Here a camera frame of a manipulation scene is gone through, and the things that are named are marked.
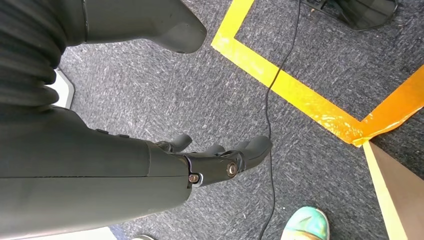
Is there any white flat plate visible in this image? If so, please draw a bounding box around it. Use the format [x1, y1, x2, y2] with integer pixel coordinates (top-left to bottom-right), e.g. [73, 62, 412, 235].
[46, 67, 76, 110]
[13, 226, 118, 240]

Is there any wooden desk side panel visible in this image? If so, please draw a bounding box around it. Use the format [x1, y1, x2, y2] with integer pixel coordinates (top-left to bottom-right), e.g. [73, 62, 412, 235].
[362, 140, 424, 240]

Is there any black remote cable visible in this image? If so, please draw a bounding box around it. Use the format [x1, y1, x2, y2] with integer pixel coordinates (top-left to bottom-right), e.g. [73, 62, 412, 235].
[259, 0, 302, 240]

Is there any yellow floor tape outline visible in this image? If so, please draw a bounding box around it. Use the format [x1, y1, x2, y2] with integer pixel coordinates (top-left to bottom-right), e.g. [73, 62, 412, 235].
[210, 0, 424, 148]

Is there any black plastic base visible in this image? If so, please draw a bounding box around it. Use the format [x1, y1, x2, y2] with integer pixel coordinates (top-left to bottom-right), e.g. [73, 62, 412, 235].
[303, 0, 399, 32]

